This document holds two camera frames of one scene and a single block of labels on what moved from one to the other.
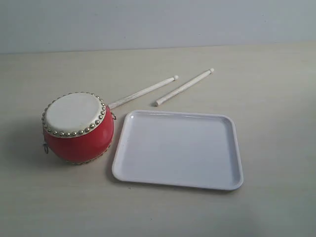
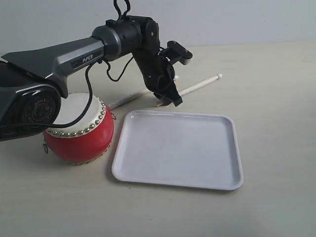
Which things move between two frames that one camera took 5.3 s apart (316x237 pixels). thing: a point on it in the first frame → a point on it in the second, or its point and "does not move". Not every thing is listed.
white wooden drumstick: [182, 88] → [203, 84]
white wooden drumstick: [114, 104] does not move
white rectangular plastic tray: [193, 149] does not move
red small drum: [77, 127] does not move
